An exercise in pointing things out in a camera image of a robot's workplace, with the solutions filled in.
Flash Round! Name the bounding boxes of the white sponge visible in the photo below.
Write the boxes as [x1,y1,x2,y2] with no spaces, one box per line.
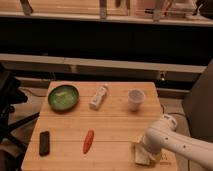
[134,137,151,166]

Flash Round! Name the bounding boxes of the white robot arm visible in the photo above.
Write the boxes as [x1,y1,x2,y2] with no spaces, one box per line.
[141,114,213,170]

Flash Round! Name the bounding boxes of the white ceramic cup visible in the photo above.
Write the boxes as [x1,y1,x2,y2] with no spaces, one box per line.
[128,89,145,111]

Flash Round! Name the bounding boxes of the green bowl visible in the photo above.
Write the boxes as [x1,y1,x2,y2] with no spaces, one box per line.
[48,85,79,112]

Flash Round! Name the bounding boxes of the black phone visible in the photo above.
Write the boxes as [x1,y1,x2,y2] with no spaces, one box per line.
[39,131,50,156]

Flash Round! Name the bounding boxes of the black office chair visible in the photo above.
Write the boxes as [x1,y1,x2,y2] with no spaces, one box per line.
[0,64,39,171]

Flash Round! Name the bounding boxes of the black cable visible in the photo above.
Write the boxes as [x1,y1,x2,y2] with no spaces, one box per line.
[161,103,188,118]

